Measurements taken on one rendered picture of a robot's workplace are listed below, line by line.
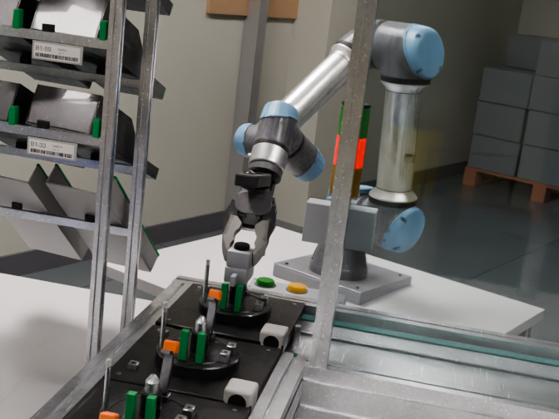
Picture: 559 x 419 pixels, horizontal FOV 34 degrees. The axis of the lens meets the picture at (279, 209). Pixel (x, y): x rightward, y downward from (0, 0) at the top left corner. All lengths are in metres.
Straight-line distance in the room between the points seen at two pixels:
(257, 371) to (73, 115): 0.54
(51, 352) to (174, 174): 3.70
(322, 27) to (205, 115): 1.01
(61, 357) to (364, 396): 0.58
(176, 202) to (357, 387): 4.00
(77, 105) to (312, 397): 0.65
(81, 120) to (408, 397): 0.73
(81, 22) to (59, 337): 0.65
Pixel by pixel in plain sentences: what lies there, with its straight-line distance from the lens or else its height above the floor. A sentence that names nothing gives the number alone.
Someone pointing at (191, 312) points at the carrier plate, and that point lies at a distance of 1.76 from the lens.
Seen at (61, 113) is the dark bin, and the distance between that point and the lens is 1.63.
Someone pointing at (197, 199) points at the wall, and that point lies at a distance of 5.67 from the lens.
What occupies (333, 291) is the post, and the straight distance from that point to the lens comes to 1.56.
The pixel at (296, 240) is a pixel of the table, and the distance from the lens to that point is 2.71.
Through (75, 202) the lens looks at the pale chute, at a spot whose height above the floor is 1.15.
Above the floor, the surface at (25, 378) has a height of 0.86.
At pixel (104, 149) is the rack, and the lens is 1.54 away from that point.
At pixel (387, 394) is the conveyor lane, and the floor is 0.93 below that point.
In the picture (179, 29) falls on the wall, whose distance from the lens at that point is 5.29.
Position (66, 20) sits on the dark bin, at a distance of 1.61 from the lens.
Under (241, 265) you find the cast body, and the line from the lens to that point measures 1.72.
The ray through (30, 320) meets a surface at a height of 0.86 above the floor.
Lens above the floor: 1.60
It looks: 14 degrees down
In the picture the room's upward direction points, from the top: 7 degrees clockwise
